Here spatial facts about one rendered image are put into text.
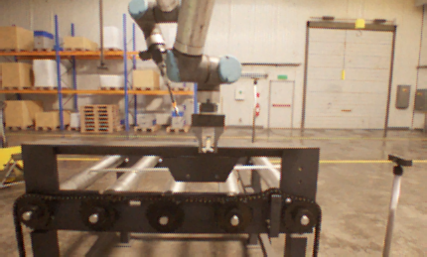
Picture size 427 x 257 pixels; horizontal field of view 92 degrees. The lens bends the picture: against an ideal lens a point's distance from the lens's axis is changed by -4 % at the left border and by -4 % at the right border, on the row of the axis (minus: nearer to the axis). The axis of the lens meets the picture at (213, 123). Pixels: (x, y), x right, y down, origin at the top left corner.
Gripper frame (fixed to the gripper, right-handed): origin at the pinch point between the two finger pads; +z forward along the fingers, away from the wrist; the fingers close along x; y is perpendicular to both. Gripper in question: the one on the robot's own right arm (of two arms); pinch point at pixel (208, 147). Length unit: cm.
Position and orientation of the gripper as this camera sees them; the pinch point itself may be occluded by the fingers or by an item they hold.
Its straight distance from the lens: 86.5
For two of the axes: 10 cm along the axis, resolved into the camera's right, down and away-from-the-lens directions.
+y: -0.1, -1.2, 9.9
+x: -10.0, -0.1, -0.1
